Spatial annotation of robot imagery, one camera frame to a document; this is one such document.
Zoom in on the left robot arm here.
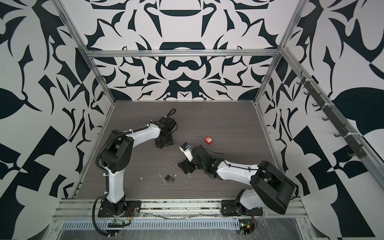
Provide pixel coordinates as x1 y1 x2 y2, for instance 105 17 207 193
95 109 178 215

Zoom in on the black padlock with keys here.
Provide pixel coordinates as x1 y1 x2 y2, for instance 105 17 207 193
159 173 176 186

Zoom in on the left green circuit board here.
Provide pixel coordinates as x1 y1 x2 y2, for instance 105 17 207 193
108 218 131 229

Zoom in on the green circuit board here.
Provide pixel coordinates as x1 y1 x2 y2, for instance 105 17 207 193
239 221 257 235
108 218 131 229

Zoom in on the white slotted cable duct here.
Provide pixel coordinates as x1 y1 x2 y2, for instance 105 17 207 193
62 219 241 231

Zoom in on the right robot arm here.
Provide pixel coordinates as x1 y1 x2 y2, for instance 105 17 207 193
178 143 299 217

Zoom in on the aluminium mounting rail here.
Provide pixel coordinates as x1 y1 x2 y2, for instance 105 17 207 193
53 199 308 220

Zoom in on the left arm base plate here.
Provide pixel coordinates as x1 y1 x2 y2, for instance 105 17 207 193
98 200 142 218

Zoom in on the right green circuit board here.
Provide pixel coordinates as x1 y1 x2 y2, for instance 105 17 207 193
239 221 257 235

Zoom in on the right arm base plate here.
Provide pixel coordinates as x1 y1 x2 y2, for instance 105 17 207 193
221 200 264 217

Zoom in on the red padlock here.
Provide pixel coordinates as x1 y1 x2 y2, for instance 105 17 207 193
197 135 215 146

